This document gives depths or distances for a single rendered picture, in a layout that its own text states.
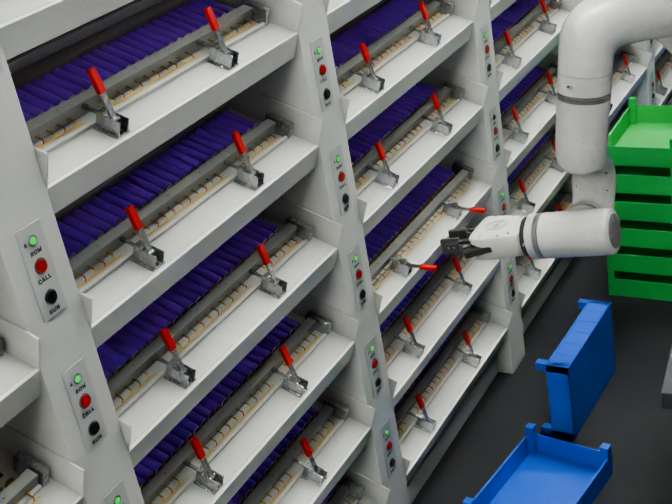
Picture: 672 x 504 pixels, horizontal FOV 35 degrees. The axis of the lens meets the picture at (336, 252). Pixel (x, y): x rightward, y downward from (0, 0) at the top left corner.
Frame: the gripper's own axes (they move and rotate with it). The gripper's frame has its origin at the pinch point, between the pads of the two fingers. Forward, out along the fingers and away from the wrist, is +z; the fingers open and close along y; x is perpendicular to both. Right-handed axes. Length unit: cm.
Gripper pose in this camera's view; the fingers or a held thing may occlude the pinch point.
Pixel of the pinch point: (455, 241)
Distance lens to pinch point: 208.2
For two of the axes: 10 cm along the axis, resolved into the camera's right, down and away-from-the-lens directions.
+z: -8.3, 0.5, 5.6
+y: -4.8, 4.6, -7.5
